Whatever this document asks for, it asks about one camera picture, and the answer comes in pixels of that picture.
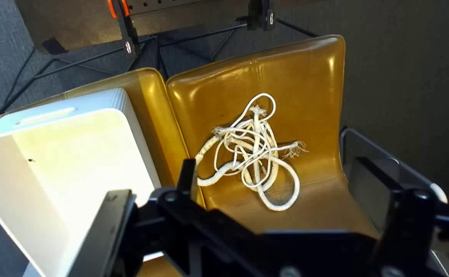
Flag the thin white cord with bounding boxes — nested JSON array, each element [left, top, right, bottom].
[[211, 92, 310, 193]]

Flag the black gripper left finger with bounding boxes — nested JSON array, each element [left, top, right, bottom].
[[150, 158, 213, 224]]

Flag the white plastic bin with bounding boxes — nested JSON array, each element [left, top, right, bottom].
[[0, 87, 165, 277]]

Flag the black clamp orange handle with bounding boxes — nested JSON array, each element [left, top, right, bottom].
[[105, 0, 142, 56]]

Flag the black clamp mount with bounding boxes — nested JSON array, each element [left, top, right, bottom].
[[236, 0, 279, 33]]

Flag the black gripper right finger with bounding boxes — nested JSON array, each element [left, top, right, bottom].
[[347, 156, 442, 277]]

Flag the black thin frame rods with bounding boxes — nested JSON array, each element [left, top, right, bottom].
[[0, 18, 321, 118]]

